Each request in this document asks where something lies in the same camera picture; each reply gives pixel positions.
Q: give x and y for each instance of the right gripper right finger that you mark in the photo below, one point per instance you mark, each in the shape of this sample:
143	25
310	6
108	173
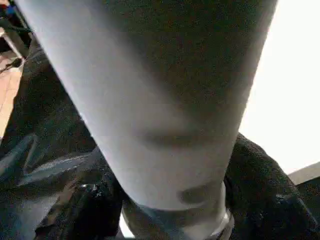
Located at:
270	200

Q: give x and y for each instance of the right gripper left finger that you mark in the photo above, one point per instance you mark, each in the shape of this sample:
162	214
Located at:
82	212

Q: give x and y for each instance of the white plastic table top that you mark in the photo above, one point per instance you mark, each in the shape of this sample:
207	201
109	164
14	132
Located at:
287	87

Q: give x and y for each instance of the white plastic table leg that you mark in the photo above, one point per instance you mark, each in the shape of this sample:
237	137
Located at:
150	87

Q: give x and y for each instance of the black mat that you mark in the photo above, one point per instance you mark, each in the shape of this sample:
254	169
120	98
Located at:
50	125

